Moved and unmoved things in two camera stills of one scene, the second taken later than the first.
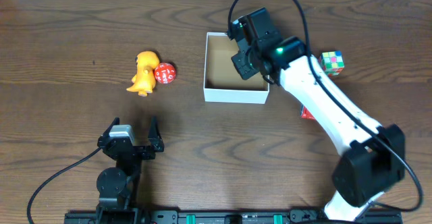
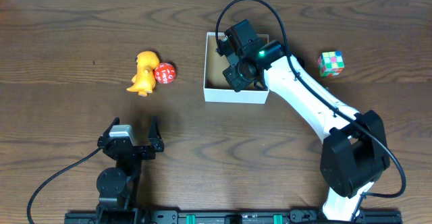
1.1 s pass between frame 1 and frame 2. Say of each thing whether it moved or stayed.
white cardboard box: stayed
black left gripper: stayed
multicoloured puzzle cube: stayed
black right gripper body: moved
